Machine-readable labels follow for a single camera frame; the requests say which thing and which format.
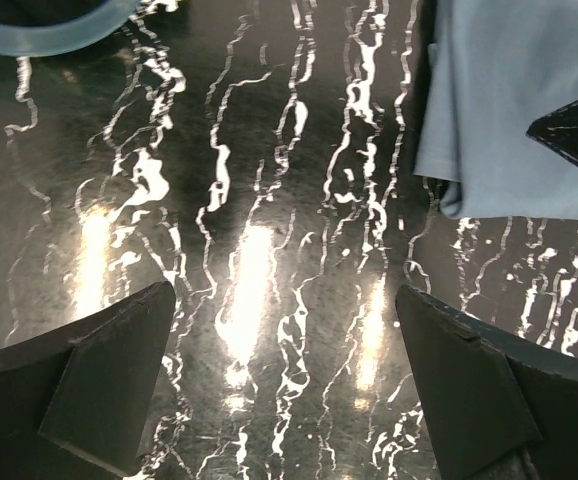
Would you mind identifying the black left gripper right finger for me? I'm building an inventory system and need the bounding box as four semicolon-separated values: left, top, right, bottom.
395;285;578;479

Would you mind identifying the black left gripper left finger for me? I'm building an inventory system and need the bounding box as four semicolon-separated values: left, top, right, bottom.
0;281;176;479

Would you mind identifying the teal plastic laundry basket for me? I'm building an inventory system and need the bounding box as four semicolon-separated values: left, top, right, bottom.
0;0;139;57

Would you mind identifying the grey-blue t shirt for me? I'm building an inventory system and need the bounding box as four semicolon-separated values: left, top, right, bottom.
415;1;578;220

